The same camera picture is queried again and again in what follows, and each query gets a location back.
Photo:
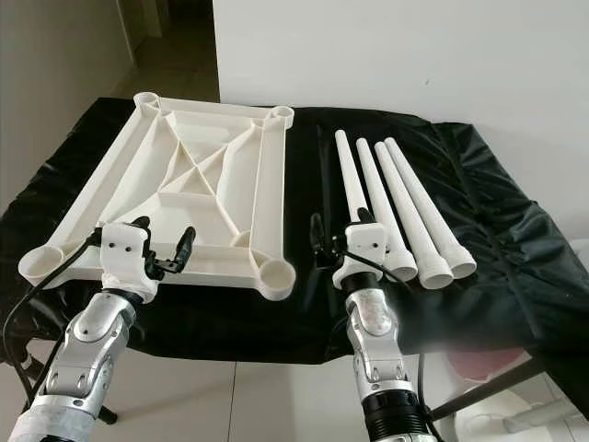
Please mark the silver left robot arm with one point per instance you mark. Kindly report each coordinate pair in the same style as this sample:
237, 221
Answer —
87, 354

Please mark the pink round object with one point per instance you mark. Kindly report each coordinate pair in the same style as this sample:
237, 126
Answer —
483, 364

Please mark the white plastic object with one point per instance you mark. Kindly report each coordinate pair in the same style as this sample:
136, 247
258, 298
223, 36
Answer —
529, 414

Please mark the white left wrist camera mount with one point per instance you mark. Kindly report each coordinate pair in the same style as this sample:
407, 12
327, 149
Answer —
124, 249

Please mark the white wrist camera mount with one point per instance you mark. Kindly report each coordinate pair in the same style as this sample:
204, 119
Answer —
363, 249
124, 249

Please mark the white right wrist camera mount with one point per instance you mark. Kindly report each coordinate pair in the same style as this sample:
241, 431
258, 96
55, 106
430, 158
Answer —
363, 249

